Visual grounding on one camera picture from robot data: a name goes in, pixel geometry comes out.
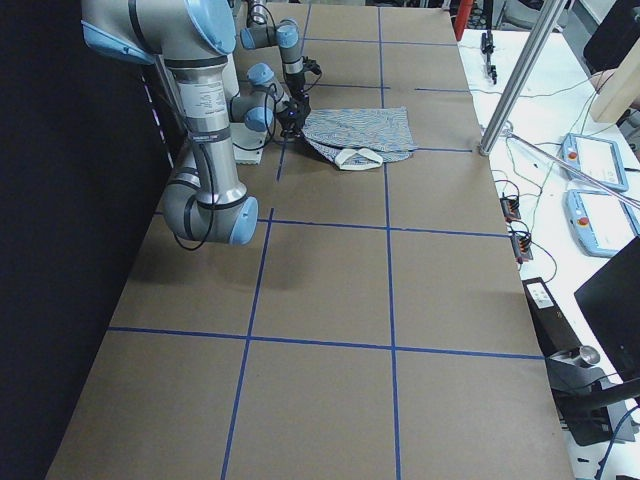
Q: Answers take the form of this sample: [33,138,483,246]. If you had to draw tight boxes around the metal cup on stand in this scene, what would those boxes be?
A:
[545,346,605,395]

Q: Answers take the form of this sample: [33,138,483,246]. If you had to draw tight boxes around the lower blue teach pendant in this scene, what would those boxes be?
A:
[564,189,639,258]

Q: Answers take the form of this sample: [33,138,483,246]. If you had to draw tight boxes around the black monitor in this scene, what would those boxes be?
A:
[574,238,640,380]

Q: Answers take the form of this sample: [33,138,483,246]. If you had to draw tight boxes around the small electronics board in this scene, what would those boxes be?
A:
[500,196,521,223]
[510,231,533,265]

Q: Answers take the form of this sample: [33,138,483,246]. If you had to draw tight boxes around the metal rod with hook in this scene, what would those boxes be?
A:
[500,126,640,209]

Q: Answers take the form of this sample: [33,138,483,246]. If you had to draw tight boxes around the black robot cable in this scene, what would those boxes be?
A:
[172,79,281,251]

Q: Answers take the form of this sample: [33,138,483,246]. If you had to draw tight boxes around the blue teach pendant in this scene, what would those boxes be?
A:
[564,189,639,258]
[561,133,629,192]

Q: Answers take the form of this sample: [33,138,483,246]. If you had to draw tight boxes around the aluminium frame post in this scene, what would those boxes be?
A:
[479,1,566,156]

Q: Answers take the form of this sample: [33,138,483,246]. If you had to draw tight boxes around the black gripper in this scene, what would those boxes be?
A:
[276,97,311,136]
[284,57,322,100]

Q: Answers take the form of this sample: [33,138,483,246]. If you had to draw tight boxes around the navy white striped polo shirt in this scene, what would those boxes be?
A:
[303,106,418,171]

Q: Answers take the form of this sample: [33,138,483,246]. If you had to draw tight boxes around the black box with label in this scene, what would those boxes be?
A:
[522,277,581,357]

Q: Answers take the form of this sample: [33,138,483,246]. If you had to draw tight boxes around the upper blue teach pendant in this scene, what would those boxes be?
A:
[561,133,629,192]

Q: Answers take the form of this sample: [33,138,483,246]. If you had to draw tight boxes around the black camera tripod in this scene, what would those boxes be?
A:
[481,0,498,85]

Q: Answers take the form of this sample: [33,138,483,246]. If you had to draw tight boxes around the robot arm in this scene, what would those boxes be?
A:
[81,1,321,245]
[240,1,322,101]

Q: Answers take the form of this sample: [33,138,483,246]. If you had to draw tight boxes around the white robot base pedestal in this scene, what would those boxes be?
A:
[219,0,271,166]

